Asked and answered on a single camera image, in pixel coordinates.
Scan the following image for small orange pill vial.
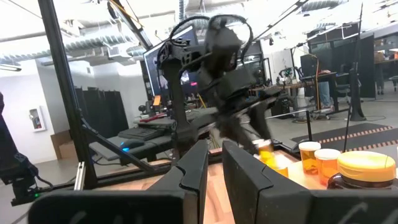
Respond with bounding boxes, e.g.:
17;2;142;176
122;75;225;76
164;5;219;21
252;139;275;166

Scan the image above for black partition cabinets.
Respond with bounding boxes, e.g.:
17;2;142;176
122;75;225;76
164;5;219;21
306;23;377;100

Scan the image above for white wall cabinet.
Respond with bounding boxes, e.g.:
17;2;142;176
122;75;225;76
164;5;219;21
28;105;47;133

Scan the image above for red hand tool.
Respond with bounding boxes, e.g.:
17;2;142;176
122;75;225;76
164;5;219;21
139;112;169;124

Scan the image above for yellow-capped fish oil bottle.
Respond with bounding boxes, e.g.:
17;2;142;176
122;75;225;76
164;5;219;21
326;150;398;191

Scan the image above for black aluminium rig frame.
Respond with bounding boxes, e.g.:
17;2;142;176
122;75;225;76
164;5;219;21
37;0;218;191

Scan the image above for large computer monitor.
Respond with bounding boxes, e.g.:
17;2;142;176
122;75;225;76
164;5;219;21
142;26;200;102

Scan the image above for black computer mouse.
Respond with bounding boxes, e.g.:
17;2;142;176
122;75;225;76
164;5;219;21
119;138;146;152

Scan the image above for black floor stand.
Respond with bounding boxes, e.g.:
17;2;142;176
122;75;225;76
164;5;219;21
343;2;368;153

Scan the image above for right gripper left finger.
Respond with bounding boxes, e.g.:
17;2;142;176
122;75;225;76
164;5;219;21
27;139;209;224

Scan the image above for black desk top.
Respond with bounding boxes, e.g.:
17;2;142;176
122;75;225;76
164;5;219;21
133;107;218;130

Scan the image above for person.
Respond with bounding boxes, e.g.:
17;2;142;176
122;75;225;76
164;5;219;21
315;68;335;110

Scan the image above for dark grey computer desk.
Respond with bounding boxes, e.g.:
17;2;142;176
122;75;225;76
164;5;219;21
88;133;175;164

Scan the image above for brown cardboard box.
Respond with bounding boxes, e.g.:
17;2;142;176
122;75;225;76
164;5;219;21
50;129;78;161

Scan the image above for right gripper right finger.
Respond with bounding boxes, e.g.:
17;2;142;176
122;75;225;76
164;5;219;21
221;139;398;224

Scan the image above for silver ventilation duct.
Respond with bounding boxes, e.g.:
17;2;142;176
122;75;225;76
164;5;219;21
0;30;147;63

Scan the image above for black wall panels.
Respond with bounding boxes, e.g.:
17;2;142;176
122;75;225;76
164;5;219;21
74;86;130;139

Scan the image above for black backlit keyboard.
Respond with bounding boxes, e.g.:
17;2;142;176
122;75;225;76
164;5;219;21
117;126;164;142

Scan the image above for black mat with orange stripes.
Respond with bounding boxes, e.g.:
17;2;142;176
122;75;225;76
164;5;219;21
290;122;398;153

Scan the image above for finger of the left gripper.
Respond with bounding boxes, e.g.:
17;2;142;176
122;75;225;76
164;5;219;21
248;101;274;141
216;113;259;155

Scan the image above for wooden workbench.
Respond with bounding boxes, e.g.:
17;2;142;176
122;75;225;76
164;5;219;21
248;71;338;113

